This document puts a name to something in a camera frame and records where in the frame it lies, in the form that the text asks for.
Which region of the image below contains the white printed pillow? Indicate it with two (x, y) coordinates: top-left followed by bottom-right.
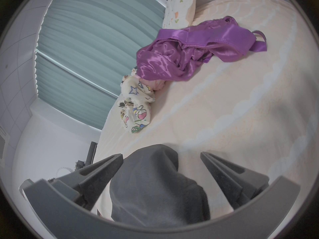
(162, 0), (197, 30)

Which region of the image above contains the pink garment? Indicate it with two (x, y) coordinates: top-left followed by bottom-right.
(147, 79), (167, 92)

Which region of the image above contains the black T-shirt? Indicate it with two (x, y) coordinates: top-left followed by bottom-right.
(109, 144), (211, 228)

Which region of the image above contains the round white mirror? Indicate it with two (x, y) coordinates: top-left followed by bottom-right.
(57, 166), (74, 177)

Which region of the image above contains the bed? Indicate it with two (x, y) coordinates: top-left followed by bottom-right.
(91, 0), (319, 223)

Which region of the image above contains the white printed pyjama garment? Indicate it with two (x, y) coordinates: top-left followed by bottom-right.
(117, 68), (156, 135)

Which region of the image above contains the purple satin garment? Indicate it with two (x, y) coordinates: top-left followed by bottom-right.
(137, 16), (267, 82)

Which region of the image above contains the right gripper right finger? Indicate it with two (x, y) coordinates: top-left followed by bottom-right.
(201, 152), (269, 205)

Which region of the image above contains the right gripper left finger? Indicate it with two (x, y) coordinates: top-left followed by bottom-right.
(51, 153), (123, 206)

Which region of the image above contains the blue-green curtain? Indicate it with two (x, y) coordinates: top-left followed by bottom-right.
(36, 51), (119, 130)
(37, 0), (166, 98)

